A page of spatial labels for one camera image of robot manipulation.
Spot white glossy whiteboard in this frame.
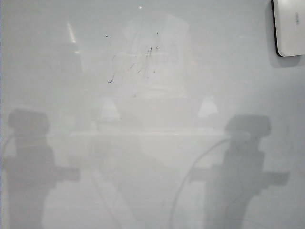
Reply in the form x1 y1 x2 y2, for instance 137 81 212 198
0 0 305 229

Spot blue marker ink marks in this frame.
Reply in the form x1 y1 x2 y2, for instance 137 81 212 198
104 31 161 85

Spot white rectangular whiteboard eraser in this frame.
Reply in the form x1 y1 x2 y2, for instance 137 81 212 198
271 0 305 58

